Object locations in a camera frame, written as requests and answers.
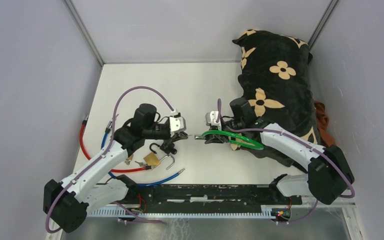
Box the green cable lock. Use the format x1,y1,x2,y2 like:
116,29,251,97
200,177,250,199
194,130,265,150

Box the black padlock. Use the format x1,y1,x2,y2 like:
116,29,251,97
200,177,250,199
149,142,178,155

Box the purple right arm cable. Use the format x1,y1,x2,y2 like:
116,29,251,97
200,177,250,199
217,98,356,200

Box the blue cable lock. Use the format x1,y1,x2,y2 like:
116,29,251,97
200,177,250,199
97,120,186,187

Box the red cable lock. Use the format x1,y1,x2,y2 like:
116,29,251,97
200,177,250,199
79,115,152,178

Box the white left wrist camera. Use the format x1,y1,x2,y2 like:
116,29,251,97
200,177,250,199
168,108,187,135

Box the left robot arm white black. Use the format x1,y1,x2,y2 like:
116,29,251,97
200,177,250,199
43,103,186,233

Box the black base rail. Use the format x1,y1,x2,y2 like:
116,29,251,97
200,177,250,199
120,184,303,219

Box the brown cloth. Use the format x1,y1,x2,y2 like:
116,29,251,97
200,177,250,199
314,101,337,147

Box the silver keys of brass padlock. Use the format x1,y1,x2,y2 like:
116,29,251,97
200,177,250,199
124,155,147,167

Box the brass padlock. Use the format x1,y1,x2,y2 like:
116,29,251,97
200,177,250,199
143,153,176,170

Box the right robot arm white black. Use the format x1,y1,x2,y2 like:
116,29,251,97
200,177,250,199
194,98,356,205

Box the black floral pillow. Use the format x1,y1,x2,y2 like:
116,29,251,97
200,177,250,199
228,29,322,168

